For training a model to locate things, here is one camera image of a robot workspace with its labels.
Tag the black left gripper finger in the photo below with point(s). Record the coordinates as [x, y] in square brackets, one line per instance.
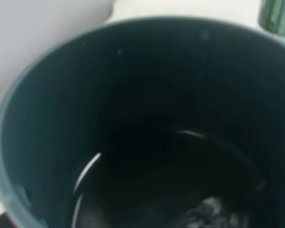
[5, 222]

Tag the teal blue plastic cup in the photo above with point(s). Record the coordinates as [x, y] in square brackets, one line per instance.
[166, 122]

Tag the clear bottle with green label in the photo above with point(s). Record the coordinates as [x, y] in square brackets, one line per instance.
[272, 16]

